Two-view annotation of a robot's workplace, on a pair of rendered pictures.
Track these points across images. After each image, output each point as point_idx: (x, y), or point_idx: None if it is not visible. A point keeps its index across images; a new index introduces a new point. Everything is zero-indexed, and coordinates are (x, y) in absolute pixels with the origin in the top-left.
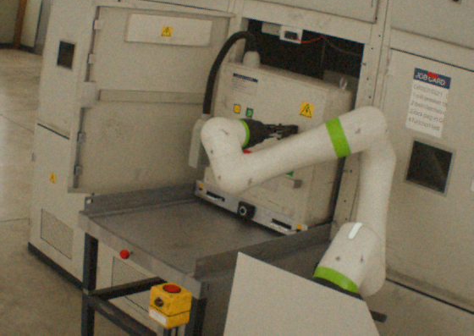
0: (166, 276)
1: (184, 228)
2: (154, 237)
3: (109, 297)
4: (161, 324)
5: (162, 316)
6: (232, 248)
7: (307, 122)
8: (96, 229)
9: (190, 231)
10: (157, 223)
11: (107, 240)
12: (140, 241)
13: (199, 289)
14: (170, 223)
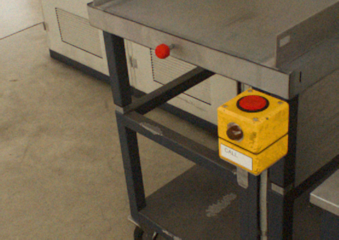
0: (230, 71)
1: None
2: (200, 14)
3: (152, 107)
4: (243, 168)
5: (244, 155)
6: (315, 3)
7: None
8: (117, 23)
9: None
10: None
11: (134, 35)
12: (181, 26)
13: (287, 83)
14: None
